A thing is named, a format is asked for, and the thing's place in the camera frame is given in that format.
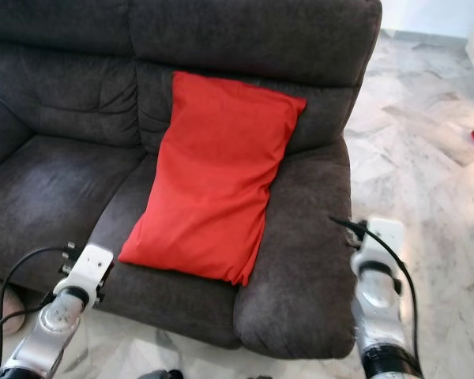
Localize red pillow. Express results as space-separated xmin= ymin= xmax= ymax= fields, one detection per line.
xmin=118 ymin=71 xmax=307 ymax=287

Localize pink pillow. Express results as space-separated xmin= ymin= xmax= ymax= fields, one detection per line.
xmin=0 ymin=274 xmax=26 ymax=337

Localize dark brown fabric sofa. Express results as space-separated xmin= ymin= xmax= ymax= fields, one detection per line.
xmin=0 ymin=0 xmax=382 ymax=360

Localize robot left leg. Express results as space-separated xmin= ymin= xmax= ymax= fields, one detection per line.
xmin=138 ymin=368 xmax=182 ymax=379

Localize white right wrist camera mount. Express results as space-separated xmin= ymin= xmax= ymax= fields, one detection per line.
xmin=352 ymin=217 xmax=406 ymax=269

